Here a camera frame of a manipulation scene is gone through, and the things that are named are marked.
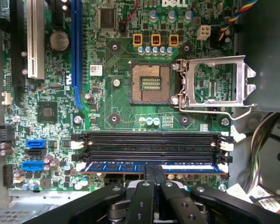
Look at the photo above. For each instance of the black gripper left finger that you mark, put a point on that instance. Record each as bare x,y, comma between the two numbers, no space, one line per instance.
142,203

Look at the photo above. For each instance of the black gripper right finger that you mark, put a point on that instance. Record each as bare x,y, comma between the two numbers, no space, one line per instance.
184,205

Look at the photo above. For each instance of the RAM stick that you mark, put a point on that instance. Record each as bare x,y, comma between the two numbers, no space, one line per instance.
116,166

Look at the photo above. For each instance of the RAM slot white latches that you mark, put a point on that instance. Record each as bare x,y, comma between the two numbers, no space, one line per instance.
154,145
81,167

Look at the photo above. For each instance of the green motherboard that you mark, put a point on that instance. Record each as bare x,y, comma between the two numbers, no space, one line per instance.
121,114

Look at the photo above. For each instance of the black grey PC case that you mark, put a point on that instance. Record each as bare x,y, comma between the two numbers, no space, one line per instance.
49,198

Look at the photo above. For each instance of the blue SATA port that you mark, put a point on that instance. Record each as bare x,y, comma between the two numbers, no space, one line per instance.
36,144
32,166

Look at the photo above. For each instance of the black SATA port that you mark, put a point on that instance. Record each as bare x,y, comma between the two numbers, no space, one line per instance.
36,154

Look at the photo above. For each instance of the CPU socket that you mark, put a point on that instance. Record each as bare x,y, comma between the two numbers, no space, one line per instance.
151,82

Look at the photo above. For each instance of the black chipset chip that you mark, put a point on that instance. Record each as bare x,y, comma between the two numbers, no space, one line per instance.
47,112

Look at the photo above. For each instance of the metal socket cover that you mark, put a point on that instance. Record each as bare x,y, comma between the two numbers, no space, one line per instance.
240,81

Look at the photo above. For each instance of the white barcode sticker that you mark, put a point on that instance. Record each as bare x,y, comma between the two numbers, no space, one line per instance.
96,70

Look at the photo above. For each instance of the yellow framed inductor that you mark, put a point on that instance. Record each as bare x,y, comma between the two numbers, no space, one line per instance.
138,40
174,40
156,40

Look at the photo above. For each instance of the grey power supply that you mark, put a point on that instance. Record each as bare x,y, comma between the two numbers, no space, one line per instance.
266,58

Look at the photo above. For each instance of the blue expansion slot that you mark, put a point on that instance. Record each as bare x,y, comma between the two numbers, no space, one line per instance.
76,46

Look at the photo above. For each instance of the white four-pin connector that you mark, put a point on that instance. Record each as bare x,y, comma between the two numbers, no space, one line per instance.
204,32

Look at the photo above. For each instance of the silver coin battery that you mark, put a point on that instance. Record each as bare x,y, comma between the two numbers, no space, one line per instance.
59,40

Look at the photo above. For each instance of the black square controller chip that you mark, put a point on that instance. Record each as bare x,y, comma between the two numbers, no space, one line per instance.
108,18

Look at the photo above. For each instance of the long black expansion slot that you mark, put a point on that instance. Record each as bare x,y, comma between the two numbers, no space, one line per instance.
18,58

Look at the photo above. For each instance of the white expansion slot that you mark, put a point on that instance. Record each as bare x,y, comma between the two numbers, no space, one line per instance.
35,35

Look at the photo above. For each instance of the short black expansion slot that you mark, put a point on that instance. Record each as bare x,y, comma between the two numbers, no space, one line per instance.
57,14

